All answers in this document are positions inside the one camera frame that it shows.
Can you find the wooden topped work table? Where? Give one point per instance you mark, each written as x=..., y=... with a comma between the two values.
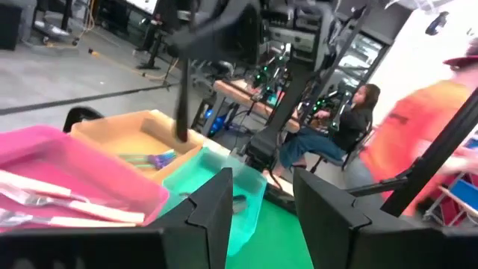
x=239, y=93

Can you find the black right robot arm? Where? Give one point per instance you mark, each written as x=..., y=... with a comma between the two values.
x=276, y=123

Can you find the iridescent rainbow fork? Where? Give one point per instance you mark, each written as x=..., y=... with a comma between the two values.
x=164, y=157
x=160, y=165

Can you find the pink plastic bin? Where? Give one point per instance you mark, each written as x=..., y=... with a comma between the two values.
x=74, y=149

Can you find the black cabinet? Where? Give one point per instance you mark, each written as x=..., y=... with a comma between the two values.
x=11, y=26

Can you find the person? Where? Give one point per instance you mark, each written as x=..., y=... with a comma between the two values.
x=411, y=119
x=351, y=123

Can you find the teal plastic bin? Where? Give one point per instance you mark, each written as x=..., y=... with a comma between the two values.
x=250, y=179

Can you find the blue folding chair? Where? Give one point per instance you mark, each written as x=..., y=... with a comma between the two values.
x=467, y=194

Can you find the black floor stand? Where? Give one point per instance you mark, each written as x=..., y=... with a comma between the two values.
x=153, y=48

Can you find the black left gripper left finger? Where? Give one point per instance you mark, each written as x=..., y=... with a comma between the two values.
x=201, y=231

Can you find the green table mat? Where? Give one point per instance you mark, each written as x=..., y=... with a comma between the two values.
x=276, y=243

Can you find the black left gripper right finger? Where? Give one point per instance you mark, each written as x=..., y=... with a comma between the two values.
x=336, y=239

